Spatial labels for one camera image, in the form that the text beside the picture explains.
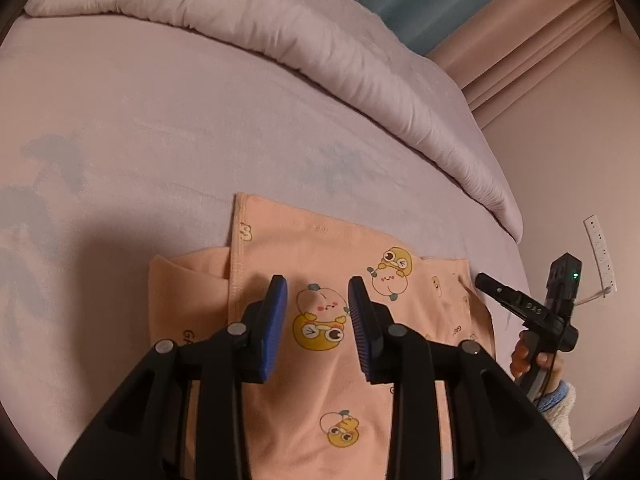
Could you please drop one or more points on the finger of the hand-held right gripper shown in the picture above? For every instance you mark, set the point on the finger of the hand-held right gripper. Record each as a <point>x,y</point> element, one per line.
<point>500,292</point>

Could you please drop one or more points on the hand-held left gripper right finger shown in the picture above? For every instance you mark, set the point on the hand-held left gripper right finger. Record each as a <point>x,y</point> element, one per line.
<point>361,330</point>

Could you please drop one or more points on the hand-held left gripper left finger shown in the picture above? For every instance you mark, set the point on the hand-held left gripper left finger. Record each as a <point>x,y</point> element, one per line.
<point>275,330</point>

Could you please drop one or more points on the peach printed pajama top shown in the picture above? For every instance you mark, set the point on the peach printed pajama top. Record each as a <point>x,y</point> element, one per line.
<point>320,375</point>

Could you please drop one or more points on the person's right forearm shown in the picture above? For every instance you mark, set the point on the person's right forearm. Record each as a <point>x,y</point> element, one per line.
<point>560,410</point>

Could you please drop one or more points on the person's right hand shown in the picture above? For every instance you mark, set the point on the person's right hand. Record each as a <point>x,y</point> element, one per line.
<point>520,357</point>

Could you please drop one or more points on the pink curtain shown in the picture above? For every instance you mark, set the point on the pink curtain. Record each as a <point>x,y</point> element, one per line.
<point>525,60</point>

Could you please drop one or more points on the pale grey duvet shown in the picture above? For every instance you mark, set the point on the pale grey duvet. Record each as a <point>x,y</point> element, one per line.
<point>300,35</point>

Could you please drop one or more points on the teal curtain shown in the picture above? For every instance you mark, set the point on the teal curtain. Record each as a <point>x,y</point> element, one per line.
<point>425,0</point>

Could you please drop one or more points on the white wall socket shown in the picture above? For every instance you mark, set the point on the white wall socket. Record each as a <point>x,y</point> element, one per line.
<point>599,250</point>

